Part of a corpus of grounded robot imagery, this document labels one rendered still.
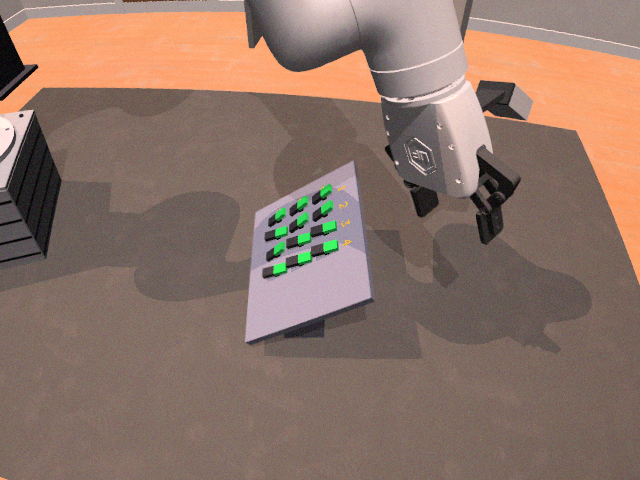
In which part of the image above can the grey switch panel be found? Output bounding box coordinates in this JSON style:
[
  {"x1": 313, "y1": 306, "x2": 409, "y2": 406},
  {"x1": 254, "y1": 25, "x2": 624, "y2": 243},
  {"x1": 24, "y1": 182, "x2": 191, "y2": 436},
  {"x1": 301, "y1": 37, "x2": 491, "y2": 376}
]
[{"x1": 245, "y1": 161, "x2": 375, "y2": 345}]

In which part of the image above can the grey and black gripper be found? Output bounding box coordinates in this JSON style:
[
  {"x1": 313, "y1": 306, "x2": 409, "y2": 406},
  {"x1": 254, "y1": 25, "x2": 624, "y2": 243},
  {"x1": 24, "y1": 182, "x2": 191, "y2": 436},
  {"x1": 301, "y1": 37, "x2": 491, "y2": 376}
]
[{"x1": 381, "y1": 74, "x2": 521, "y2": 245}]

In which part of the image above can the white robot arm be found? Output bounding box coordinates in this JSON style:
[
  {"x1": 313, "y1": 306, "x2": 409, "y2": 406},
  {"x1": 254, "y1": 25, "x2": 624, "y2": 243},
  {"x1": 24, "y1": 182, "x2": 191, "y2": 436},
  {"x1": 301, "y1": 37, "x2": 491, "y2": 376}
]
[{"x1": 246, "y1": 0, "x2": 534, "y2": 121}]

